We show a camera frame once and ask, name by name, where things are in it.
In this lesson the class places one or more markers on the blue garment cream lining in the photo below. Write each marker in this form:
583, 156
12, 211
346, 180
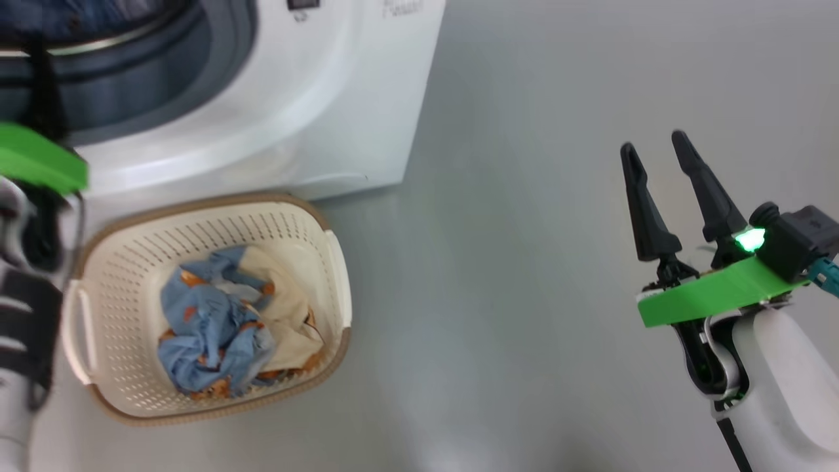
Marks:
210, 321

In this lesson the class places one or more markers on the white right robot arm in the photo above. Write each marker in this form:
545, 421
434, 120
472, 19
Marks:
786, 380

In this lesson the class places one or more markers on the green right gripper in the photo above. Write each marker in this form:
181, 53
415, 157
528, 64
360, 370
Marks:
714, 295

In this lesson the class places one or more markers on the small black text label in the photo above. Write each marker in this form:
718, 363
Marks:
403, 6

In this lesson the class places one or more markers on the cream laundry basket brown rim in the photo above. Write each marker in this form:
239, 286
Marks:
131, 249

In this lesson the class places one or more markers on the white front-load washing machine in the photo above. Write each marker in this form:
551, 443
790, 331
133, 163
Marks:
341, 98

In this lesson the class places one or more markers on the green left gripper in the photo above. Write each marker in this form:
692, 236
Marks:
39, 157

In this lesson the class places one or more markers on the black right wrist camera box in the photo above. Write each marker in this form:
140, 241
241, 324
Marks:
799, 239

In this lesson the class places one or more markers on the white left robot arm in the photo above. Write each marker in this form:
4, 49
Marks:
26, 328

